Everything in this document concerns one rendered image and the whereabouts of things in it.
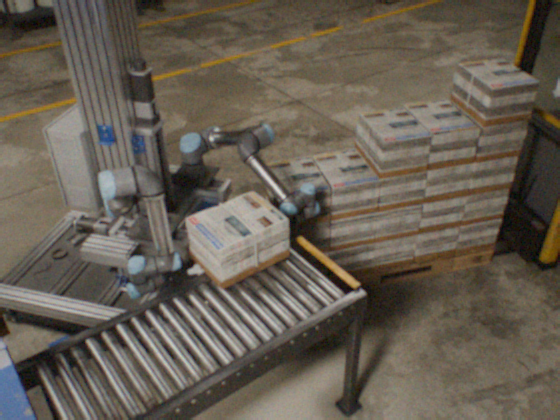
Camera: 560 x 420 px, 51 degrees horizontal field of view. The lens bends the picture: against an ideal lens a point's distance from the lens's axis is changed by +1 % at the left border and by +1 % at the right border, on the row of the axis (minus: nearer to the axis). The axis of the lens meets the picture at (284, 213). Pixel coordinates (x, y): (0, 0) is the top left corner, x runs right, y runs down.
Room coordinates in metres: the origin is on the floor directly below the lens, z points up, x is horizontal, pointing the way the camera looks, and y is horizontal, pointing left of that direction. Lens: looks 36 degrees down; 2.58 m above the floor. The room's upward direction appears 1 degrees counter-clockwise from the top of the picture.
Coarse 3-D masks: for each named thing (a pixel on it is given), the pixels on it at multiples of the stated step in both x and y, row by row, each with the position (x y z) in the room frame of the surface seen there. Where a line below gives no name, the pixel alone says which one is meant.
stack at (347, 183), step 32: (288, 160) 2.90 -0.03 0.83; (320, 160) 2.90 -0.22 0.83; (352, 160) 2.90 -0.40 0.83; (320, 192) 2.58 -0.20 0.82; (352, 192) 2.64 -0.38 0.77; (384, 192) 2.70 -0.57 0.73; (416, 192) 2.75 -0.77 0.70; (448, 192) 2.80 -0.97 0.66; (320, 224) 2.59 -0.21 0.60; (352, 224) 2.64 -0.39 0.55; (384, 224) 2.69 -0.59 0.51; (416, 224) 2.76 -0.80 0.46; (352, 256) 2.65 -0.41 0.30; (384, 256) 2.71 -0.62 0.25; (416, 256) 2.77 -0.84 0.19; (448, 256) 2.83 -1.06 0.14; (352, 288) 2.66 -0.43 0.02
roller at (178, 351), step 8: (152, 312) 1.72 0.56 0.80; (152, 320) 1.68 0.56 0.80; (160, 320) 1.68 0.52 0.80; (160, 328) 1.63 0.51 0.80; (168, 328) 1.64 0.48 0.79; (160, 336) 1.60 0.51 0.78; (168, 336) 1.59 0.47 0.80; (168, 344) 1.55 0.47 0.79; (176, 344) 1.54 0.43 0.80; (176, 352) 1.51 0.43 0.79; (184, 352) 1.50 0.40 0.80; (184, 360) 1.47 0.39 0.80; (192, 360) 1.47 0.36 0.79; (184, 368) 1.44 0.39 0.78; (192, 368) 1.43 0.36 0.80; (192, 376) 1.40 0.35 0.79; (200, 376) 1.39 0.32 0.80
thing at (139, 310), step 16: (176, 288) 1.86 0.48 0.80; (192, 288) 1.87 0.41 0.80; (144, 304) 1.77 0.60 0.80; (112, 320) 1.68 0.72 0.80; (128, 320) 1.69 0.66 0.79; (144, 320) 1.72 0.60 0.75; (80, 336) 1.59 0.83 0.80; (96, 336) 1.60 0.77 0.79; (48, 352) 1.51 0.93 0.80; (64, 352) 1.53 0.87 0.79; (32, 368) 1.45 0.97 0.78; (32, 384) 1.44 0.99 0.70
